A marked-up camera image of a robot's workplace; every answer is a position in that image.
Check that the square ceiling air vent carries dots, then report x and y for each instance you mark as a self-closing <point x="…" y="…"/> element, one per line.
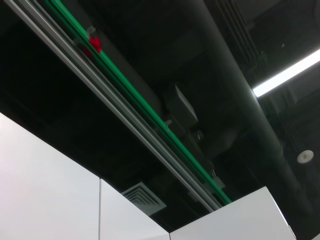
<point x="145" y="198"/>

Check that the red clamp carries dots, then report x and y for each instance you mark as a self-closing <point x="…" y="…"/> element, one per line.
<point x="95" y="43"/>

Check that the white partition panel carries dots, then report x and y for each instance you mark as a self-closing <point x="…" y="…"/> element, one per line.
<point x="125" y="220"/>
<point x="237" y="220"/>
<point x="37" y="187"/>

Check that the linear ceiling light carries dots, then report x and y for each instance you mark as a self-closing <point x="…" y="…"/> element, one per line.
<point x="282" y="75"/>

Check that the round white ceiling detector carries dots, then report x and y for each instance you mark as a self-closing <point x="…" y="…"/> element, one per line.
<point x="305" y="156"/>

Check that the grey ceiling duct box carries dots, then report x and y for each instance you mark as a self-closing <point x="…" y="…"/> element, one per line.
<point x="182" y="105"/>

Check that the green ceiling rail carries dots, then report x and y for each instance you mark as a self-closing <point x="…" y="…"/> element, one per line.
<point x="140" y="100"/>

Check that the grey aluminium ceiling rail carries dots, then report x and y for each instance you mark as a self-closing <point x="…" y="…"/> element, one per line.
<point x="100" y="82"/>

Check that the large black ceiling duct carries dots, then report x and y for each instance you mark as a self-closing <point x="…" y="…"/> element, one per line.
<point x="232" y="82"/>

